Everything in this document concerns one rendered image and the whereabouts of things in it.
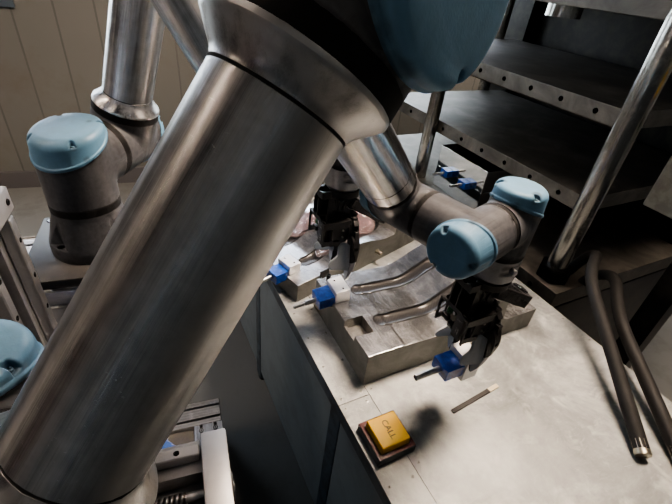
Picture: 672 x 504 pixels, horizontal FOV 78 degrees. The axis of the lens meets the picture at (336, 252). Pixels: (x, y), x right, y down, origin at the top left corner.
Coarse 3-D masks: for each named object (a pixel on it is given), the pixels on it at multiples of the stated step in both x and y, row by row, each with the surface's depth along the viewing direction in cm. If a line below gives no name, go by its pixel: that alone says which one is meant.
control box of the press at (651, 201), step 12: (660, 180) 107; (660, 192) 108; (648, 204) 111; (660, 204) 108; (660, 288) 117; (648, 300) 120; (660, 300) 117; (636, 312) 124; (648, 312) 121; (660, 312) 118; (636, 324) 124; (648, 324) 121; (660, 324) 121; (636, 336) 125; (648, 336) 123; (624, 360) 130
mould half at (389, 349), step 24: (408, 264) 108; (408, 288) 103; (432, 288) 101; (336, 312) 94; (360, 312) 93; (504, 312) 98; (528, 312) 104; (336, 336) 96; (360, 336) 87; (384, 336) 88; (408, 336) 89; (432, 336) 90; (360, 360) 87; (384, 360) 86; (408, 360) 91
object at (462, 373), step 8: (456, 344) 79; (464, 344) 79; (448, 352) 79; (456, 352) 78; (464, 352) 77; (440, 360) 77; (448, 360) 77; (456, 360) 77; (432, 368) 76; (440, 368) 77; (448, 368) 76; (456, 368) 76; (464, 368) 77; (416, 376) 74; (424, 376) 75; (440, 376) 77; (448, 376) 76; (456, 376) 77; (464, 376) 78; (472, 376) 80
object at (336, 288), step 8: (328, 280) 96; (336, 280) 96; (320, 288) 96; (328, 288) 96; (336, 288) 94; (344, 288) 94; (312, 296) 96; (320, 296) 94; (328, 296) 94; (336, 296) 93; (344, 296) 95; (296, 304) 93; (304, 304) 93; (320, 304) 93; (328, 304) 94
